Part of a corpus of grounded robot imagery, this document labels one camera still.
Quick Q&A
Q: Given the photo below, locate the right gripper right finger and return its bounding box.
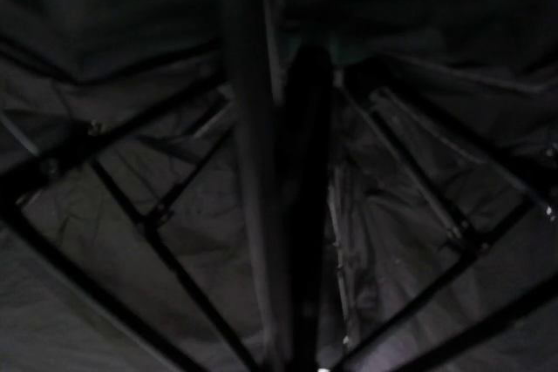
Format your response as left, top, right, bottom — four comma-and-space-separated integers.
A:
324, 59, 557, 371

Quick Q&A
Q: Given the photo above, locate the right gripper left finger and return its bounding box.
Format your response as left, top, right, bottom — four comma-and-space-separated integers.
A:
0, 53, 280, 372

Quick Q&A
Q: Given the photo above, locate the pink and black folding umbrella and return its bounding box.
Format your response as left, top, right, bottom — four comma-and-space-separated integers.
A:
1, 0, 557, 371

